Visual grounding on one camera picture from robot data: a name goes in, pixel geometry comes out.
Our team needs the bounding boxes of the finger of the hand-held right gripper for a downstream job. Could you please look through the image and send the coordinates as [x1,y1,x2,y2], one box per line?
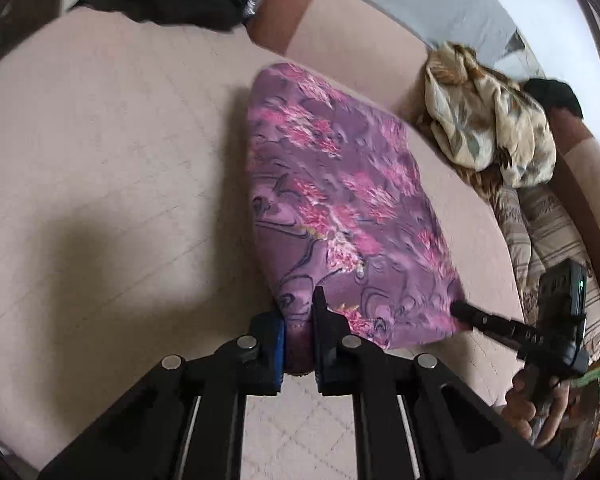
[451,300,530,349]

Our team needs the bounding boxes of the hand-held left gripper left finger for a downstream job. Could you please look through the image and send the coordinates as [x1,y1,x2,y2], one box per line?
[37,312,287,480]

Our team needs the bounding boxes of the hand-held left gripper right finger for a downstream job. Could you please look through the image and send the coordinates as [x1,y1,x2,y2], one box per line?
[311,286,563,480]

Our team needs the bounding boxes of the person's right hand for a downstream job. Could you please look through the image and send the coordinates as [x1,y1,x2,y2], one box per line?
[500,366,581,449]

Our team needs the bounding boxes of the striped floral cushion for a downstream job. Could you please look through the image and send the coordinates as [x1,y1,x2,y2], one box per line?
[490,185,600,356]

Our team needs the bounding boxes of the brown patterned cloth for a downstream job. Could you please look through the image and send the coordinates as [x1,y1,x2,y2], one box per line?
[417,110,506,202]

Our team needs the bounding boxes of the pink and brown sofa backrest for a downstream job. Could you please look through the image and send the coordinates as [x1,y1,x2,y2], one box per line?
[545,107,600,281]

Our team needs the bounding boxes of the cream floral blanket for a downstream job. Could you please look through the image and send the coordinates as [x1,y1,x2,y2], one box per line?
[422,41,557,189]

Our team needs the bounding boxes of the black garment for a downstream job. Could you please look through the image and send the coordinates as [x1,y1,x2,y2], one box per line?
[522,78,584,117]

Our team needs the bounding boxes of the pink and brown bolster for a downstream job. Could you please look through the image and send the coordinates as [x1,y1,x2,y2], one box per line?
[247,0,431,117]

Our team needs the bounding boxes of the grey pillow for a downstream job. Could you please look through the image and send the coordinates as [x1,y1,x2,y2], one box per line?
[337,0,523,63]

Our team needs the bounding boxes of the black cloth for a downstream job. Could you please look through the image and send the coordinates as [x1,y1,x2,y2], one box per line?
[67,0,257,32]

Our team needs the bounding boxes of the wooden door with glass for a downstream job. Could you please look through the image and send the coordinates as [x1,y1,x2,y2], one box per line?
[0,0,66,77]

